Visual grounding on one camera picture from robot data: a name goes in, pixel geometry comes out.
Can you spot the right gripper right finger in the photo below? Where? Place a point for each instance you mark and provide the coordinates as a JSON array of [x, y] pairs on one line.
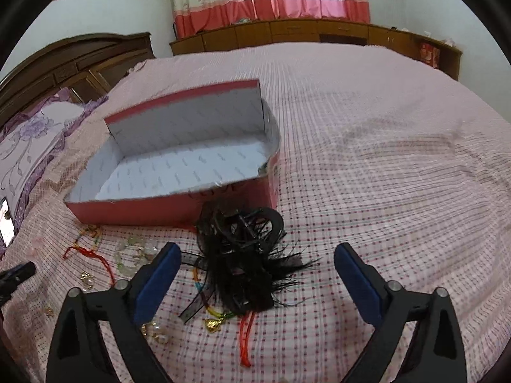
[[435, 353]]

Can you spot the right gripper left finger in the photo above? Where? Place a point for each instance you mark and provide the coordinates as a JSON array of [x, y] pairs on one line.
[[78, 352]]

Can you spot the multicolour bead bracelet gold charm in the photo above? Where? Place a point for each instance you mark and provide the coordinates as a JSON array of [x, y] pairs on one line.
[[216, 319]]

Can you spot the black feather hair clip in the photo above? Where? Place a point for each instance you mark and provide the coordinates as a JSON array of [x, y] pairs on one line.
[[244, 262]]

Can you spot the white smartphone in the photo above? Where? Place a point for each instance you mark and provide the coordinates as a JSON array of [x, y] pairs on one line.
[[7, 227]]

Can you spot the gold pearl earrings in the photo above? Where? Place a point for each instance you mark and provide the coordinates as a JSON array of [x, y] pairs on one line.
[[152, 331]]

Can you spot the small gold earring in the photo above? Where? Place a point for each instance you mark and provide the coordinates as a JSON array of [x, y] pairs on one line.
[[87, 281]]

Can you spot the purple floral pillow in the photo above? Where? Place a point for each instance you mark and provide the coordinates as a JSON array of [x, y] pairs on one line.
[[32, 139]]

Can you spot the red cardboard box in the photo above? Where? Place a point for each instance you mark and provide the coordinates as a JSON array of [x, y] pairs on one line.
[[164, 159]]

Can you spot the pink checked bedspread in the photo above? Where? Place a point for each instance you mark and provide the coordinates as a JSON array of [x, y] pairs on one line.
[[405, 164]]

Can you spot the dark wooden headboard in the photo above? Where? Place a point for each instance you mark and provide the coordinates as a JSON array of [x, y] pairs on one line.
[[89, 66]]

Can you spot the red box on shelf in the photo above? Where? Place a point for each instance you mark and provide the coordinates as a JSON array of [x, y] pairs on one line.
[[429, 54]]

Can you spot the long wooden cabinet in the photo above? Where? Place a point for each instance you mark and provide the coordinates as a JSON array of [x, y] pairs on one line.
[[246, 35]]

